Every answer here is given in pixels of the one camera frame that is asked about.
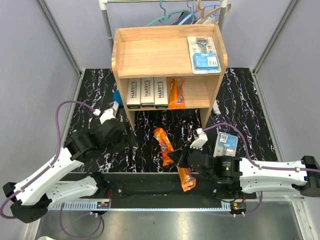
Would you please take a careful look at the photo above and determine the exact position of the orange candy bag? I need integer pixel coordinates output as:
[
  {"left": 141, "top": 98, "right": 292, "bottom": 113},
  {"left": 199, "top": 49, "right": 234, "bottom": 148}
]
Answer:
[
  {"left": 168, "top": 77, "right": 185, "bottom": 110},
  {"left": 177, "top": 166, "right": 197, "bottom": 192},
  {"left": 154, "top": 127, "right": 174, "bottom": 167}
]

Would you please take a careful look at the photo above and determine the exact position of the white Harry's box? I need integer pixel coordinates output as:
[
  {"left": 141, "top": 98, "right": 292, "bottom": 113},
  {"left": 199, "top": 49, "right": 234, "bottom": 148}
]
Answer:
[
  {"left": 126, "top": 78, "right": 141, "bottom": 109},
  {"left": 153, "top": 77, "right": 168, "bottom": 109},
  {"left": 140, "top": 77, "right": 155, "bottom": 108}
]

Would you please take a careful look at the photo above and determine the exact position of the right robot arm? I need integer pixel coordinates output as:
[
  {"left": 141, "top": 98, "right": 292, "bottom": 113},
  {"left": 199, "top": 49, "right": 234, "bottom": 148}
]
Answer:
[{"left": 168, "top": 144, "right": 320, "bottom": 199}]

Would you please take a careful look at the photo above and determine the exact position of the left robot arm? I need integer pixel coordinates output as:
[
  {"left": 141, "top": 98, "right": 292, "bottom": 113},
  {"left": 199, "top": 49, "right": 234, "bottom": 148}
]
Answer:
[{"left": 0, "top": 118, "right": 135, "bottom": 223}]

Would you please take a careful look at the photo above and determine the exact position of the blue object behind shelf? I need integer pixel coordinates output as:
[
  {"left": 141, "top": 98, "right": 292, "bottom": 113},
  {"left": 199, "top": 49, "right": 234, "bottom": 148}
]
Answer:
[{"left": 112, "top": 90, "right": 124, "bottom": 107}]

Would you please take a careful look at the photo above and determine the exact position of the wooden two-tier shelf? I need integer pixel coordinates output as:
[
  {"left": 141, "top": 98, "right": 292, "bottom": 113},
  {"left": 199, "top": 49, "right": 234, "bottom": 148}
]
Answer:
[{"left": 111, "top": 24, "right": 228, "bottom": 127}]

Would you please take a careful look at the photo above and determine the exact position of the razor blister pack on shelf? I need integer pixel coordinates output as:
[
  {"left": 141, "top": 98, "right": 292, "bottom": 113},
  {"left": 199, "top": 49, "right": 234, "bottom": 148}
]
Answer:
[{"left": 187, "top": 36, "right": 221, "bottom": 75}]

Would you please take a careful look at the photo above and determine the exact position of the white rack foot left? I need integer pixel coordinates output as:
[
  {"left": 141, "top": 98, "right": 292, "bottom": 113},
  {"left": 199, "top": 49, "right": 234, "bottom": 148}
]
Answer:
[{"left": 112, "top": 101, "right": 120, "bottom": 112}]

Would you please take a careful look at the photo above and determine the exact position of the white rack foot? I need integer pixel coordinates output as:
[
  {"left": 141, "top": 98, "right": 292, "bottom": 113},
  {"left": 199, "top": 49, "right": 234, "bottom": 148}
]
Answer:
[
  {"left": 112, "top": 101, "right": 120, "bottom": 112},
  {"left": 212, "top": 100, "right": 221, "bottom": 115}
]

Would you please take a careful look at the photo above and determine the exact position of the blue razor blister pack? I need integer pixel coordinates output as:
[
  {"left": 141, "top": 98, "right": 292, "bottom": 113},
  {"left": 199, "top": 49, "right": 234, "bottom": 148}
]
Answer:
[{"left": 213, "top": 132, "right": 238, "bottom": 157}]

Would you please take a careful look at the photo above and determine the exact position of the white rack foot right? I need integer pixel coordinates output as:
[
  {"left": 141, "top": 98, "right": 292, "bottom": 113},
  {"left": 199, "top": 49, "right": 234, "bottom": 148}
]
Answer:
[{"left": 212, "top": 100, "right": 221, "bottom": 115}]

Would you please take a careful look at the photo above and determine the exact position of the black marble mat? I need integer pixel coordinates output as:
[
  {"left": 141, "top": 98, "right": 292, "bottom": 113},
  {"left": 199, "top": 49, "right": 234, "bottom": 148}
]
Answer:
[{"left": 75, "top": 68, "right": 278, "bottom": 173}]

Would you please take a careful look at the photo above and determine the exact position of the metal clothes rack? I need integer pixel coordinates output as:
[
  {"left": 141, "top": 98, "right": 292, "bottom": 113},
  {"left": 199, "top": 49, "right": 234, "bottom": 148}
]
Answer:
[{"left": 99, "top": 0, "right": 220, "bottom": 48}]

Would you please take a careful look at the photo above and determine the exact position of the wooden clothes hanger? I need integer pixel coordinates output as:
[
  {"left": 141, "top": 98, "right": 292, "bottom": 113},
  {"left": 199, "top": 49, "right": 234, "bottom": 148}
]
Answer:
[{"left": 195, "top": 0, "right": 232, "bottom": 29}]

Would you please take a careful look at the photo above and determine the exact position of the blue clothes hanger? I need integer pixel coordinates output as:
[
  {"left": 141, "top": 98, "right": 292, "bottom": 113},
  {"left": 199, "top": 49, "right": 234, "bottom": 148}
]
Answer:
[{"left": 178, "top": 0, "right": 199, "bottom": 25}]

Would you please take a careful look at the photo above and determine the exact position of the teal clothes hanger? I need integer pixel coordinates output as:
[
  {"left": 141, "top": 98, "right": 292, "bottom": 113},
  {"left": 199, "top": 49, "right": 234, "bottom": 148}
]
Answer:
[{"left": 146, "top": 0, "right": 191, "bottom": 27}]

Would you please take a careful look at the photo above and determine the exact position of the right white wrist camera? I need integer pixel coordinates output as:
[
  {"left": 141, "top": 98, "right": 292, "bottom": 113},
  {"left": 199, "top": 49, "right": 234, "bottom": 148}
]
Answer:
[{"left": 190, "top": 128, "right": 208, "bottom": 150}]

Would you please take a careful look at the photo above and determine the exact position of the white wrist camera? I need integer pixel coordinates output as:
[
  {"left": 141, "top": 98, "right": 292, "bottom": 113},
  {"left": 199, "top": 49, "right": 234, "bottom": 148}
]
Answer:
[
  {"left": 99, "top": 108, "right": 116, "bottom": 124},
  {"left": 190, "top": 128, "right": 208, "bottom": 150}
]

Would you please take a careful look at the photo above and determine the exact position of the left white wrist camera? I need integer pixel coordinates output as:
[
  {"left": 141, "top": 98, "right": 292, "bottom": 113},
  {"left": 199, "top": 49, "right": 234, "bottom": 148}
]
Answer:
[{"left": 99, "top": 108, "right": 116, "bottom": 124}]

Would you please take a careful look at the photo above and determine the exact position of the slotted cable duct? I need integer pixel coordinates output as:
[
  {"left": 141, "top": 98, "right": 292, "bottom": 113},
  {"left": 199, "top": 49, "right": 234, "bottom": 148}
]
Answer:
[{"left": 48, "top": 199, "right": 111, "bottom": 211}]

